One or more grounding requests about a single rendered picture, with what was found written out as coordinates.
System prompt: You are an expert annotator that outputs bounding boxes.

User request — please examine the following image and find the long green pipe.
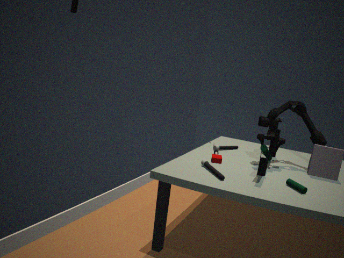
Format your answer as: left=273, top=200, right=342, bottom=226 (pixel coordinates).
left=261, top=144, right=272, bottom=161

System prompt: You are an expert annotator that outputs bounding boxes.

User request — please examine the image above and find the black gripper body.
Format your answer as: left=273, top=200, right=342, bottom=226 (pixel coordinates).
left=257, top=127, right=285, bottom=144

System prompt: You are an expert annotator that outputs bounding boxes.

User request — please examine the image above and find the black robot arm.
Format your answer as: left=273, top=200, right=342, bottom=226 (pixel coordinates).
left=259, top=101, right=327, bottom=146

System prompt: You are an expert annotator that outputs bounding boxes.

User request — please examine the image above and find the black cylinder post with cap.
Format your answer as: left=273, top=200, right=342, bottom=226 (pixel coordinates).
left=269, top=129, right=281, bottom=157

